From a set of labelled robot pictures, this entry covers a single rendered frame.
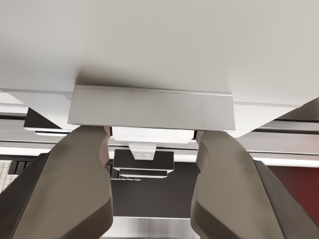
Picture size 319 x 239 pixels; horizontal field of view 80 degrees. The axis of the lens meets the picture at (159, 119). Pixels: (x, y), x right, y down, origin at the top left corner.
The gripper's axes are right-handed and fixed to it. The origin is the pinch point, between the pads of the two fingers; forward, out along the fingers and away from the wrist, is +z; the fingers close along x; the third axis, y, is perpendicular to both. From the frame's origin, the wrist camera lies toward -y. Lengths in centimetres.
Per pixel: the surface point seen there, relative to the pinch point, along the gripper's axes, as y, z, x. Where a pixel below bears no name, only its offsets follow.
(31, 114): 4.2, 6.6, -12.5
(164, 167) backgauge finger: 21.0, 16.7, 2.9
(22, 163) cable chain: 35, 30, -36
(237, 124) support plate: 1.8, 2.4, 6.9
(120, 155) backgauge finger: 19.6, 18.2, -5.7
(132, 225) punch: 12.0, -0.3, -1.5
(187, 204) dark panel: 52, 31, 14
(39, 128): 5.2, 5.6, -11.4
